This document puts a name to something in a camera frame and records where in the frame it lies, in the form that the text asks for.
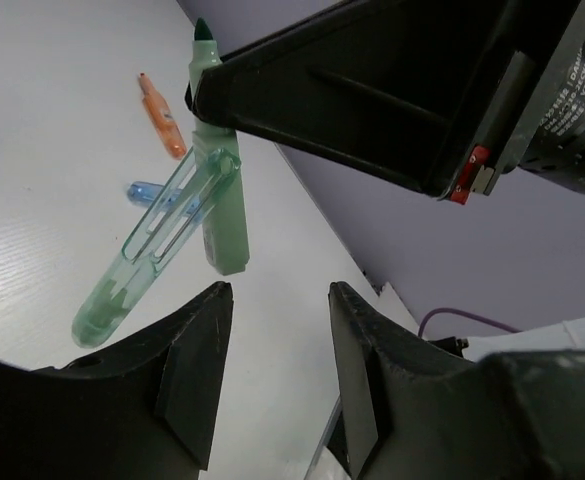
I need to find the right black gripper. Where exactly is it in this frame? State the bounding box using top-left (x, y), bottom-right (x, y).
top-left (441, 1), bottom-right (585, 203)

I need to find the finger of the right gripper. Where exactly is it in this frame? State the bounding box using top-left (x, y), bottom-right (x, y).
top-left (185, 1), bottom-right (517, 198)

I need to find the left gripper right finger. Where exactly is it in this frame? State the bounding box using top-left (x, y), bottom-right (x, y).
top-left (328, 282), bottom-right (585, 479)

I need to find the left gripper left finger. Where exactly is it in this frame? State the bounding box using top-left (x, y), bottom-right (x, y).
top-left (0, 282), bottom-right (234, 479)

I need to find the green highlighter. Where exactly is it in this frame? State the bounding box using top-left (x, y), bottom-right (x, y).
top-left (70, 17), bottom-right (251, 349)

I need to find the blue highlighter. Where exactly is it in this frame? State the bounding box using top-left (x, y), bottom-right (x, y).
top-left (126, 181), bottom-right (207, 223)

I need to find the orange highlighter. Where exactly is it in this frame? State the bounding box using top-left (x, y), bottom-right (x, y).
top-left (138, 73), bottom-right (187, 160)

